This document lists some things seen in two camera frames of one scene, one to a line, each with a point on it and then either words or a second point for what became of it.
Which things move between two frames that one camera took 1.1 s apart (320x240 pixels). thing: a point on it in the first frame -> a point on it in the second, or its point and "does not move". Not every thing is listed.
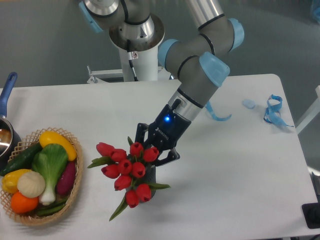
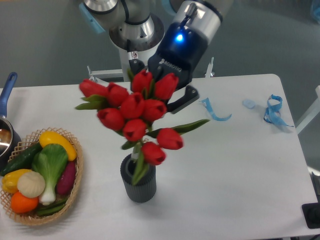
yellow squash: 48,137 does not move
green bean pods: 52,208 does not move
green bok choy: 50,162 does not move
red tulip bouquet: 127,168 -> 131,112
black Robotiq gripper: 164,132 -> 180,52
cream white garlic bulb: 31,184 does not move
